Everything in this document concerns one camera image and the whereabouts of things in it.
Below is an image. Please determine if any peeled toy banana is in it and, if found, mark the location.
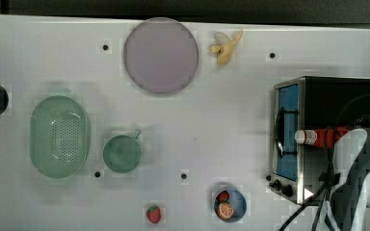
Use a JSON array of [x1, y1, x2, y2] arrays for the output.
[[209, 30, 243, 66]]

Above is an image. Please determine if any green oval colander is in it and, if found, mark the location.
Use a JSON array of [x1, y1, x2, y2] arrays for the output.
[[30, 95, 91, 179]]

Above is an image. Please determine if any toy orange slice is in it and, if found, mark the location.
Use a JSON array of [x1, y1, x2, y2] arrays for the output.
[[217, 202, 234, 220]]

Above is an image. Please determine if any green measuring cup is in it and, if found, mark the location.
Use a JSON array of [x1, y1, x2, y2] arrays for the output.
[[102, 129, 143, 173]]

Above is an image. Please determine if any toy strawberry on table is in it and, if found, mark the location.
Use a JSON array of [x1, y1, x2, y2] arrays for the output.
[[145, 205, 162, 224]]

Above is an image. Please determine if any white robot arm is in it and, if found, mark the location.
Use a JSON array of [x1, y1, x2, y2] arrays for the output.
[[325, 127, 370, 231]]

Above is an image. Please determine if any blue bowl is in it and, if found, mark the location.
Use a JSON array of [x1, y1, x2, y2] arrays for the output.
[[212, 187, 247, 222]]

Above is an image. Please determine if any toy strawberry in bowl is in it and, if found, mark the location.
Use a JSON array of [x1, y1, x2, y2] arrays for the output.
[[217, 191, 230, 202]]

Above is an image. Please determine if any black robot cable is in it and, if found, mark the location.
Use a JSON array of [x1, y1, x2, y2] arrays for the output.
[[277, 91, 370, 231]]

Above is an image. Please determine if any purple round plate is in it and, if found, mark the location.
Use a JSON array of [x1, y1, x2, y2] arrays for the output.
[[123, 17, 198, 94]]

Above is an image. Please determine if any black toaster oven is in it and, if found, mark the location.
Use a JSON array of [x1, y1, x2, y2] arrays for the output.
[[267, 76, 370, 204]]

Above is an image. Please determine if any red ketchup bottle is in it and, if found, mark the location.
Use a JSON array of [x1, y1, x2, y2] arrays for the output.
[[294, 127, 349, 148]]

